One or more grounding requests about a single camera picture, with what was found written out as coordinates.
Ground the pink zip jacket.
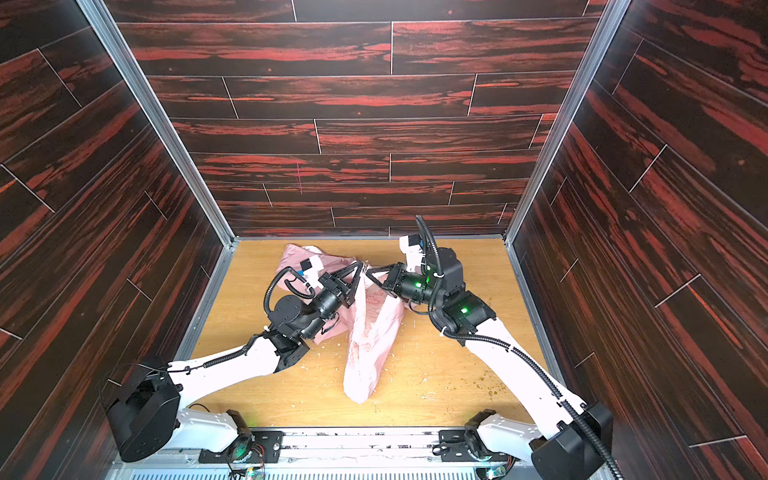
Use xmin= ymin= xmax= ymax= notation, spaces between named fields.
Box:
xmin=278 ymin=244 xmax=405 ymax=404

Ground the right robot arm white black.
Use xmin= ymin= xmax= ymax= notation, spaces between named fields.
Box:
xmin=366 ymin=245 xmax=624 ymax=479

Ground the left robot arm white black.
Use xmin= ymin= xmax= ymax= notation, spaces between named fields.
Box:
xmin=105 ymin=261 xmax=364 ymax=462

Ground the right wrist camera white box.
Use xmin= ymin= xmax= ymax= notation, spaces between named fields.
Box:
xmin=399 ymin=234 xmax=425 ymax=273

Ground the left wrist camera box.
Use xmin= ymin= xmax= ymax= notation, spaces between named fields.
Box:
xmin=299 ymin=255 xmax=324 ymax=289

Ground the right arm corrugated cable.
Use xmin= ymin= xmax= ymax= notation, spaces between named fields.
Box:
xmin=415 ymin=214 xmax=625 ymax=480

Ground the aluminium front rail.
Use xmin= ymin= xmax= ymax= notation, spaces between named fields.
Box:
xmin=106 ymin=427 xmax=539 ymax=479

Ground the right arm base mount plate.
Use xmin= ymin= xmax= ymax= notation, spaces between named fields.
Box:
xmin=432 ymin=429 xmax=517 ymax=464

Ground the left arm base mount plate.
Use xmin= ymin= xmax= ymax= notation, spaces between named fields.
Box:
xmin=198 ymin=430 xmax=284 ymax=466

